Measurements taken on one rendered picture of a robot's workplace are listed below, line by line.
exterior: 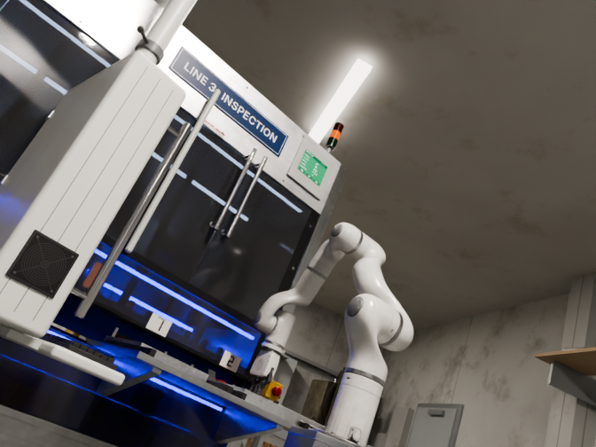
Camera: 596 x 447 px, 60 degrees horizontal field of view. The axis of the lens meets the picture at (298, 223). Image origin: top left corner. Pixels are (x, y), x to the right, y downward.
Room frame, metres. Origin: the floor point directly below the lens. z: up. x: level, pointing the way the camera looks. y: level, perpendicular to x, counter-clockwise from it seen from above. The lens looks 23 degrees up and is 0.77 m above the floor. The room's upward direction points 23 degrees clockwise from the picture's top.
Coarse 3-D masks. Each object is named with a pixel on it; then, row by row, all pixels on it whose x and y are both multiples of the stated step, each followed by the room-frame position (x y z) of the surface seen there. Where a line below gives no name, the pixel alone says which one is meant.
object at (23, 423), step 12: (0, 408) 1.77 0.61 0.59; (0, 420) 1.78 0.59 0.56; (12, 420) 1.80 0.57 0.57; (24, 420) 1.81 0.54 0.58; (36, 420) 1.83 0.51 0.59; (0, 432) 1.79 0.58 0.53; (12, 432) 1.81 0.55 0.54; (24, 432) 1.82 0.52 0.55; (36, 432) 1.84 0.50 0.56; (48, 432) 1.86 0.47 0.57; (60, 432) 1.88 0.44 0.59; (72, 432) 1.89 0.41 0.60; (0, 444) 1.80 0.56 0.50; (12, 444) 1.82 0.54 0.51; (24, 444) 1.83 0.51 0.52; (36, 444) 1.85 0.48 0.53; (48, 444) 1.87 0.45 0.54; (60, 444) 1.89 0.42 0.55; (72, 444) 1.90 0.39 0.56; (84, 444) 1.92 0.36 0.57; (96, 444) 1.94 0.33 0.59; (108, 444) 1.96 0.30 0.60
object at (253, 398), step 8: (248, 392) 1.75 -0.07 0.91; (248, 400) 1.75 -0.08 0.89; (256, 400) 1.77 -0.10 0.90; (264, 400) 1.78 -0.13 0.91; (264, 408) 1.79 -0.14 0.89; (272, 408) 1.81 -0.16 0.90; (280, 408) 1.82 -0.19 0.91; (280, 416) 1.83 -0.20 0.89; (288, 416) 1.84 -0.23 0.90; (296, 416) 1.86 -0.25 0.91; (296, 424) 1.87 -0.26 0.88
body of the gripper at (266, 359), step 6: (258, 354) 2.01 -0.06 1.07; (264, 354) 1.97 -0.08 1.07; (270, 354) 1.95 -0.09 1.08; (276, 354) 1.95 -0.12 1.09; (258, 360) 1.99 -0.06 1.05; (264, 360) 1.96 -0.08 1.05; (270, 360) 1.94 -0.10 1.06; (276, 360) 1.96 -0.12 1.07; (252, 366) 2.02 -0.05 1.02; (258, 366) 1.98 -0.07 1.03; (264, 366) 1.95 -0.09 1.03; (270, 366) 1.94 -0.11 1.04; (276, 366) 1.96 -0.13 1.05; (252, 372) 2.00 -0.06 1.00; (258, 372) 1.97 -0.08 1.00; (264, 372) 1.94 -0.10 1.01; (264, 378) 1.99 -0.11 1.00
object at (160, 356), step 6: (108, 336) 1.92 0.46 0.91; (126, 342) 1.76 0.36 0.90; (132, 342) 1.72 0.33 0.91; (138, 342) 1.68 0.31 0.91; (156, 354) 1.69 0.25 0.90; (162, 354) 1.70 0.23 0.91; (162, 360) 1.70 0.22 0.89; (168, 360) 1.71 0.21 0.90; (174, 360) 1.72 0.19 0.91; (174, 366) 1.73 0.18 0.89; (180, 366) 1.74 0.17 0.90; (186, 366) 1.75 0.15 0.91; (186, 372) 1.75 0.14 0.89; (192, 372) 1.76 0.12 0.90; (198, 372) 1.77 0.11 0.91; (204, 372) 1.78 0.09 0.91; (198, 378) 1.78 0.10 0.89; (204, 378) 1.79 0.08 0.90
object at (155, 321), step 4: (152, 316) 1.92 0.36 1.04; (156, 316) 1.93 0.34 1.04; (160, 316) 1.94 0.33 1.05; (152, 320) 1.93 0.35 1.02; (156, 320) 1.94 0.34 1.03; (160, 320) 1.94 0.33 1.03; (164, 320) 1.95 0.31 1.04; (168, 320) 1.96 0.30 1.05; (148, 324) 1.93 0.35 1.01; (152, 324) 1.93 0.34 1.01; (156, 324) 1.94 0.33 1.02; (160, 324) 1.95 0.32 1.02; (164, 324) 1.95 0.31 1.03; (168, 324) 1.96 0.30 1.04; (148, 328) 1.93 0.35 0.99; (152, 328) 1.94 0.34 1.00; (156, 328) 1.94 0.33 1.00; (164, 328) 1.96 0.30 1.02; (168, 328) 1.96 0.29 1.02; (156, 332) 1.95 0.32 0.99; (160, 332) 1.95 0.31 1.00; (164, 332) 1.96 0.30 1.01; (164, 336) 1.97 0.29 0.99
